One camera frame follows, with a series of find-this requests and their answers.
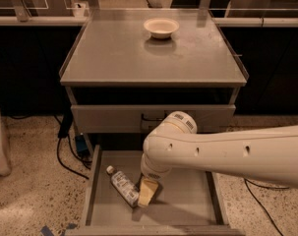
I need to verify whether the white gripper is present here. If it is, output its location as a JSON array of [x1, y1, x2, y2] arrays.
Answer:
[[138, 154, 171, 207]]

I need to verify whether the clear plastic bottle white cap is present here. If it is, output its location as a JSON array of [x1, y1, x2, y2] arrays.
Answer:
[[106, 165, 139, 207]]

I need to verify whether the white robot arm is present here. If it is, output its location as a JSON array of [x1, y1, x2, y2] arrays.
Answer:
[[141, 111, 298, 189]]

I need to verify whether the open grey middle drawer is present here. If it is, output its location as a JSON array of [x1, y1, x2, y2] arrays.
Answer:
[[66, 147, 245, 236]]

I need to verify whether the closed grey top drawer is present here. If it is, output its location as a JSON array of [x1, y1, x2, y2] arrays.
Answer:
[[71, 104, 236, 133]]

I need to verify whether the grey drawer cabinet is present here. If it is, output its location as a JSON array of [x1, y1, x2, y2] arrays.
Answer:
[[58, 7, 250, 236]]

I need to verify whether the blue power adapter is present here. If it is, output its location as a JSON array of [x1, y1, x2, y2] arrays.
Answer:
[[75, 135, 89, 154]]

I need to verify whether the black power strip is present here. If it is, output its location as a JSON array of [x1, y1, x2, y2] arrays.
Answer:
[[58, 111, 73, 139]]

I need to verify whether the blue floor tape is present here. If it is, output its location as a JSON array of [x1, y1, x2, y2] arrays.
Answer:
[[38, 223, 78, 236]]

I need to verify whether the white paper bowl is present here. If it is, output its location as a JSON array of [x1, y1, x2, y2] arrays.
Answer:
[[144, 18, 179, 39]]

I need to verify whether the black drawer handle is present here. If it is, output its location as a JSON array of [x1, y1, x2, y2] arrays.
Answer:
[[141, 114, 164, 121]]

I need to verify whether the black floor cable right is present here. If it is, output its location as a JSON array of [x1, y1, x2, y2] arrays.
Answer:
[[243, 178, 291, 236]]

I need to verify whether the black floor cable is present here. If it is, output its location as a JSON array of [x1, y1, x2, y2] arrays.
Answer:
[[243, 178, 291, 236], [53, 114, 93, 181]]

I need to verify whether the black floor cable left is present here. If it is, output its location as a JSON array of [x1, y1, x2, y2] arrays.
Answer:
[[53, 114, 93, 181]]

